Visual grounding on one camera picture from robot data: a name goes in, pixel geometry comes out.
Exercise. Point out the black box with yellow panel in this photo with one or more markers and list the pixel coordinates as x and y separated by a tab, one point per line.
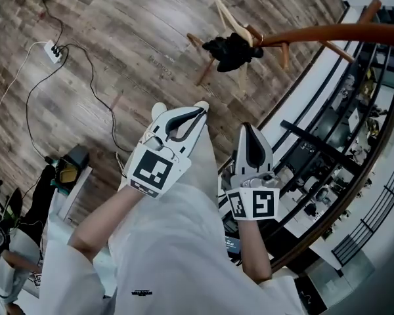
73	164

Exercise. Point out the small dark screen device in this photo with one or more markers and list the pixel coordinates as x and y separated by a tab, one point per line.
232	245

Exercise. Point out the person's white garment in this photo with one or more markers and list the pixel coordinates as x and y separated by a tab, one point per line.
170	248

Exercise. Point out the person's white right shoe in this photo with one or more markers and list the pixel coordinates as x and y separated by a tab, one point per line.
202	104

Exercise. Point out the person's left forearm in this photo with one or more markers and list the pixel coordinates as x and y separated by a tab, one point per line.
105	223

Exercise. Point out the black metal fence railing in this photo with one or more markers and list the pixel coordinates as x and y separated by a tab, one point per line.
377	205

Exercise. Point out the person's white left shoe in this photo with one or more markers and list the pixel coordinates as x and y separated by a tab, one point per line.
157	109

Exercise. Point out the person's right forearm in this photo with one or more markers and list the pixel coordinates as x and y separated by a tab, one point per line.
254	251

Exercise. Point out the black railing with wooden handrail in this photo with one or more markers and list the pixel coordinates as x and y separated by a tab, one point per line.
358	182

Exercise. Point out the brown wooden coat stand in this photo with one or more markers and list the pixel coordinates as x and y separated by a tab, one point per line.
331	33

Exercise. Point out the person's white shoe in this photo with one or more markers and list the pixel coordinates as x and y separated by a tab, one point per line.
202	104
157	109

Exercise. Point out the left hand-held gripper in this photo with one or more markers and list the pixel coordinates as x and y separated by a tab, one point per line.
152	171

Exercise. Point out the black umbrella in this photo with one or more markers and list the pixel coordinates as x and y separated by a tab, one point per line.
231	51

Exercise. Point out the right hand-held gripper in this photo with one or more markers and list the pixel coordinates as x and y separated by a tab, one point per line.
261	203

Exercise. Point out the green potted plant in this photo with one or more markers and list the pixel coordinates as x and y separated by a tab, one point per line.
9	215

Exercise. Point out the white power strip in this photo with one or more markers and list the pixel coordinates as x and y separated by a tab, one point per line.
53	52

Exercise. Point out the white low shelf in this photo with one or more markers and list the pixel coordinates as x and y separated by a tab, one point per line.
74	192

